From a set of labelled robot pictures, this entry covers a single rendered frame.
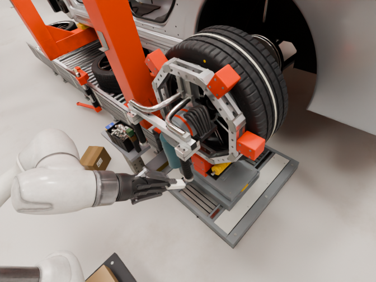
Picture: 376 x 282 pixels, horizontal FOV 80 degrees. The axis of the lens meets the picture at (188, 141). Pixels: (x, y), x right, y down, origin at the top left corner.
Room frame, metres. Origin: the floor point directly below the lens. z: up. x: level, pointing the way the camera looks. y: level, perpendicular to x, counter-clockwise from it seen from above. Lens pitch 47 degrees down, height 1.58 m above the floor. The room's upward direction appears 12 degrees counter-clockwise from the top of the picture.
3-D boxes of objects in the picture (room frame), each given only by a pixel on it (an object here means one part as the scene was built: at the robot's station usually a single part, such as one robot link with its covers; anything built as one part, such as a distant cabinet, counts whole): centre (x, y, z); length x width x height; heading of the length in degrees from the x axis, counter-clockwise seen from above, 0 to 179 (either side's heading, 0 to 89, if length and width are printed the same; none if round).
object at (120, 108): (2.34, 0.95, 0.28); 2.47 x 0.09 x 0.22; 36
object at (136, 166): (1.25, 0.48, 0.21); 0.10 x 0.10 x 0.42; 36
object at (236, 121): (0.84, -0.06, 0.85); 0.54 x 0.07 x 0.54; 36
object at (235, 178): (0.94, -0.20, 0.32); 0.40 x 0.30 x 0.28; 36
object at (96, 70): (2.46, 0.54, 0.39); 0.66 x 0.66 x 0.24
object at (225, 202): (0.97, -0.17, 0.13); 0.50 x 0.36 x 0.10; 36
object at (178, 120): (0.79, 0.00, 0.85); 0.21 x 0.14 x 0.14; 126
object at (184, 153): (0.58, 0.01, 0.93); 0.09 x 0.05 x 0.05; 126
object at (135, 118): (0.86, 0.20, 0.93); 0.09 x 0.05 x 0.05; 126
